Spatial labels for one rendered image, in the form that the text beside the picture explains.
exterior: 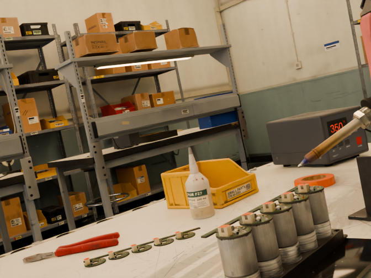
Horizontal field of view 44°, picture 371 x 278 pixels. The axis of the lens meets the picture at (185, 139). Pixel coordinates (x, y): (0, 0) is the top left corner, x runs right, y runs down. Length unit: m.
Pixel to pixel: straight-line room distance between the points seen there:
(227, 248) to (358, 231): 0.20
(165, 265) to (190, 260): 0.03
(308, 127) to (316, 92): 5.00
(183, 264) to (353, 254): 0.17
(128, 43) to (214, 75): 3.36
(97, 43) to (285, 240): 2.73
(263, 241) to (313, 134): 0.55
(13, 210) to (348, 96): 3.80
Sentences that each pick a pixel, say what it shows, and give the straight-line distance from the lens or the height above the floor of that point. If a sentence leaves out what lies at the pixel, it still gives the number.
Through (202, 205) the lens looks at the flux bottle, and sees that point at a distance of 0.64.
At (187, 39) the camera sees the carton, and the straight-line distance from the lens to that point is 3.47.
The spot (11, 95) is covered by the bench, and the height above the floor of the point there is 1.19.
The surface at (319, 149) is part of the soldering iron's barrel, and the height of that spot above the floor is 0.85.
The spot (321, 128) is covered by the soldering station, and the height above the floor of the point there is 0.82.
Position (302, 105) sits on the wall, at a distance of 6.00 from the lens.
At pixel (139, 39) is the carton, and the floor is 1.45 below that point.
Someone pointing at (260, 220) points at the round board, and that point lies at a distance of 0.34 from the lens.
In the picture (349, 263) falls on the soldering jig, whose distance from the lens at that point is 0.38.
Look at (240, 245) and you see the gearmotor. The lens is 0.31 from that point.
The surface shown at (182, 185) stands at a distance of 0.72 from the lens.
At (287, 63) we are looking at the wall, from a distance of 6.08.
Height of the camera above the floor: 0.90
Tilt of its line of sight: 3 degrees down
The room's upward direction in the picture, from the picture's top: 12 degrees counter-clockwise
